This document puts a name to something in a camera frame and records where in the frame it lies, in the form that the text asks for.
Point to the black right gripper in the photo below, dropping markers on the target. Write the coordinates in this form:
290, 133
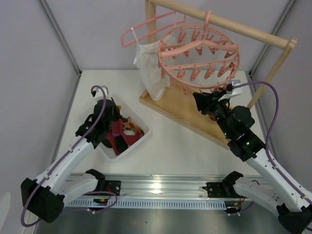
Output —
207, 105

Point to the pink round clip hanger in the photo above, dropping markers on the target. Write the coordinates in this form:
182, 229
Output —
198, 57

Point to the white plastic basket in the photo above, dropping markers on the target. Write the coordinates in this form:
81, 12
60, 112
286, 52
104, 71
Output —
126, 110

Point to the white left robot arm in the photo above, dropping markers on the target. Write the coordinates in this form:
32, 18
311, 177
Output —
46, 195

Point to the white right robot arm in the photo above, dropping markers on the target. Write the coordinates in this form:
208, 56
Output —
287, 200

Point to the pink clothes hanger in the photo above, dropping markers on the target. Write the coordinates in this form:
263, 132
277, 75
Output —
154, 30

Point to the wooden clothes rack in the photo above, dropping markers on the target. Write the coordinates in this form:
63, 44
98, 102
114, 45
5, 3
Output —
181, 108

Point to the white camisole top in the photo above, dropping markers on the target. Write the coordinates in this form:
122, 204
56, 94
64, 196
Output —
146, 60

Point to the magenta striped sock yellow cuff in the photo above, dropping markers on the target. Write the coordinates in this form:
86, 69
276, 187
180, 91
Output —
117, 128

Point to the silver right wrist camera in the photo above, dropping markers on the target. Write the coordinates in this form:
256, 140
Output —
232, 90

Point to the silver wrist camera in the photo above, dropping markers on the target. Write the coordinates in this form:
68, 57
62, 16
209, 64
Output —
106, 90
232, 90

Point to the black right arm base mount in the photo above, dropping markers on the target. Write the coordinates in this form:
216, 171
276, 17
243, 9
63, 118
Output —
217, 190

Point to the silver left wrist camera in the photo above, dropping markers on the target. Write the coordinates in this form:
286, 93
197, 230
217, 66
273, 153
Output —
106, 90

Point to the aluminium mounting rail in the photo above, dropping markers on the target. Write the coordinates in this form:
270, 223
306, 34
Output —
163, 186

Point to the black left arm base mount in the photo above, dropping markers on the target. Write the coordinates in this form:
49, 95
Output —
113, 186

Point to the white slotted cable duct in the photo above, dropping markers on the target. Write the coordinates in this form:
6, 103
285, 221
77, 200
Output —
131, 203

